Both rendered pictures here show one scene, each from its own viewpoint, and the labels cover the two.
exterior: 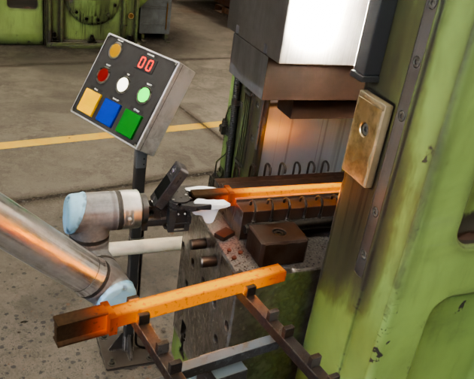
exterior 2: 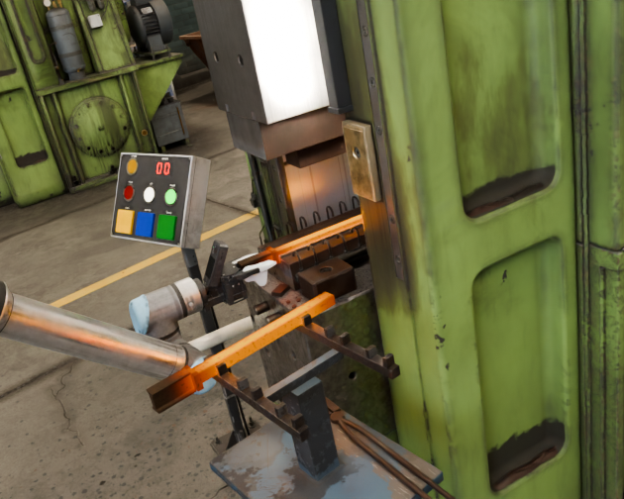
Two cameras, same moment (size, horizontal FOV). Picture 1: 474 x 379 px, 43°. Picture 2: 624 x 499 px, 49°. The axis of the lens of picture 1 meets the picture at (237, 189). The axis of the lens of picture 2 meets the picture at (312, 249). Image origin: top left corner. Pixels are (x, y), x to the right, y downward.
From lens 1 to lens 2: 34 cm
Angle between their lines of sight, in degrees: 3
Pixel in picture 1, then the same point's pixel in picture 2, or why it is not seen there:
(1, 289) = (105, 434)
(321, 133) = (342, 173)
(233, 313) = (310, 354)
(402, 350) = (461, 330)
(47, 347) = (167, 469)
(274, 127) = (295, 182)
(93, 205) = (155, 302)
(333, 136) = not seen: hidden behind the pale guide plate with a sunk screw
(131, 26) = (148, 143)
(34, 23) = (51, 174)
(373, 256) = (405, 257)
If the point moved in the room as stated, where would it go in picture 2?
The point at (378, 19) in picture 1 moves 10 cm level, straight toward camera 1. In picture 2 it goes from (331, 58) to (326, 68)
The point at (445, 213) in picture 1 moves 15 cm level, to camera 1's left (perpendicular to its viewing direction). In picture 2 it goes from (444, 197) to (371, 211)
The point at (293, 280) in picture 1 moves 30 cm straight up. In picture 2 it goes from (353, 308) to (333, 195)
